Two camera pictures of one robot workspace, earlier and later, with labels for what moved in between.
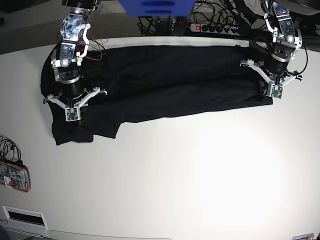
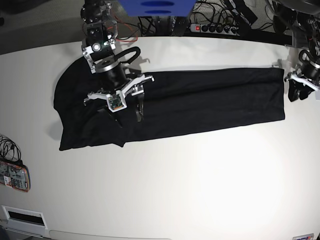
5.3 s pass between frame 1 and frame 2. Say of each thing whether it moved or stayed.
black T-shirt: moved
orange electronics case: stayed
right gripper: moved
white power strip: stayed
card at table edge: stayed
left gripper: moved
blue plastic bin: stayed
